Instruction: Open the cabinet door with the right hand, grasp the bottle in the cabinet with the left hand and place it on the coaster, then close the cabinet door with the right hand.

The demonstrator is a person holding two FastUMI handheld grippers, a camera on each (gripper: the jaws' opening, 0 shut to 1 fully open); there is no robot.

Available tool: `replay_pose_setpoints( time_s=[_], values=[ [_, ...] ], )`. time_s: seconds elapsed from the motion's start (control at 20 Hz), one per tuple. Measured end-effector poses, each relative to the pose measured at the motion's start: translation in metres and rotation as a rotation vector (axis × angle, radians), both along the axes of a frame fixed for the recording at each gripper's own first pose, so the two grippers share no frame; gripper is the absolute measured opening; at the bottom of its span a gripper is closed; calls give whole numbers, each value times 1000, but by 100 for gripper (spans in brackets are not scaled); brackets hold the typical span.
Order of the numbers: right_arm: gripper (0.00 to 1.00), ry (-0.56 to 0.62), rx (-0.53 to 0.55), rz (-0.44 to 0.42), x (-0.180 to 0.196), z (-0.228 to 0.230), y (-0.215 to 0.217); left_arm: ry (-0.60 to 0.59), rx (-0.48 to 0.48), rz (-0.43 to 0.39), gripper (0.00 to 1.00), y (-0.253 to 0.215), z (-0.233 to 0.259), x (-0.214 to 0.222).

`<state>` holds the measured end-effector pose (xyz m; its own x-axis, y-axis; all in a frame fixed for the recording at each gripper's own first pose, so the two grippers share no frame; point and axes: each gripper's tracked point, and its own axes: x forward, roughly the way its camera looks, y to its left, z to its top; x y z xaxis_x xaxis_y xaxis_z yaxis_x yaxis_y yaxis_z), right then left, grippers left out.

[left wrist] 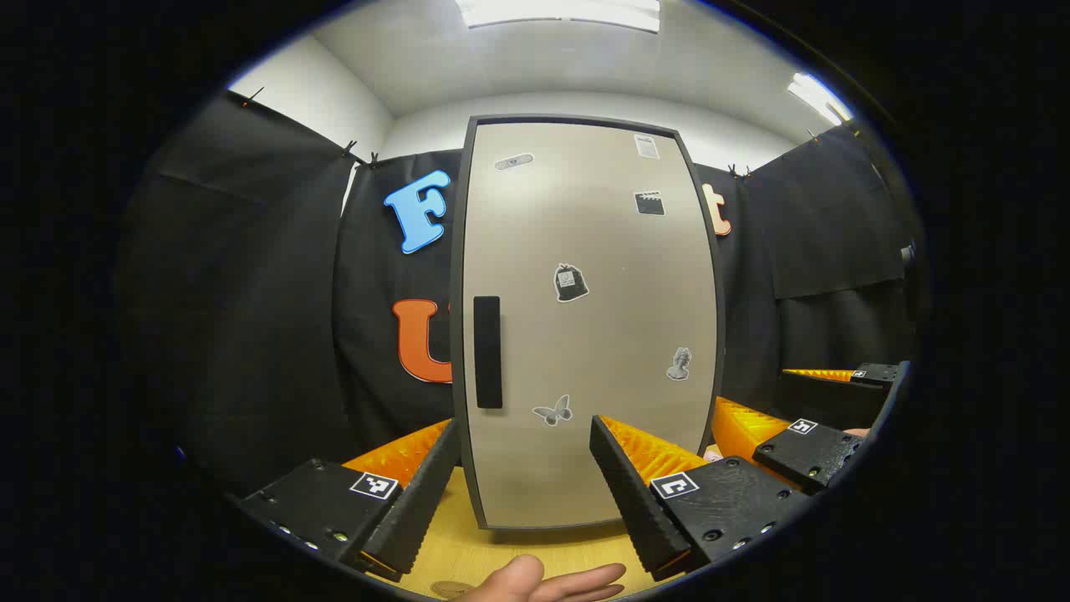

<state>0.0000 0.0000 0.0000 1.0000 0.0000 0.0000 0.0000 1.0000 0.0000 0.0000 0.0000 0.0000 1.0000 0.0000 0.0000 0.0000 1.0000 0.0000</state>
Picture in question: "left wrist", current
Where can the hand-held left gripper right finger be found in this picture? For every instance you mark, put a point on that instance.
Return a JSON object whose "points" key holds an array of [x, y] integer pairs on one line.
{"points": [[631, 502]]}

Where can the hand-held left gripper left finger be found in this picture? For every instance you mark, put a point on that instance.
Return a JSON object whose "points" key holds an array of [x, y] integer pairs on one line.
{"points": [[418, 510]]}

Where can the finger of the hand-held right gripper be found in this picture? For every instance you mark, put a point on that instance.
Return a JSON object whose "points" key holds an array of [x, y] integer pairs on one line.
{"points": [[878, 374], [807, 451]]}

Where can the round brown coaster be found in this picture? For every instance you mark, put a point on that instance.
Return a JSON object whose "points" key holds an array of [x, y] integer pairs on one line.
{"points": [[451, 589]]}

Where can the beige cabinet door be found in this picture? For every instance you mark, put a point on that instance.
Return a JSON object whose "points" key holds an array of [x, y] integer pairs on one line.
{"points": [[585, 351]]}

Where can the black backdrop cloth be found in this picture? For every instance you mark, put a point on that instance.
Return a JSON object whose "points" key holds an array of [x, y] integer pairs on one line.
{"points": [[251, 293]]}

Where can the ceiling light panel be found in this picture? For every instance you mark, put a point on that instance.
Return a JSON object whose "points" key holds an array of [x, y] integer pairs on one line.
{"points": [[819, 99]]}

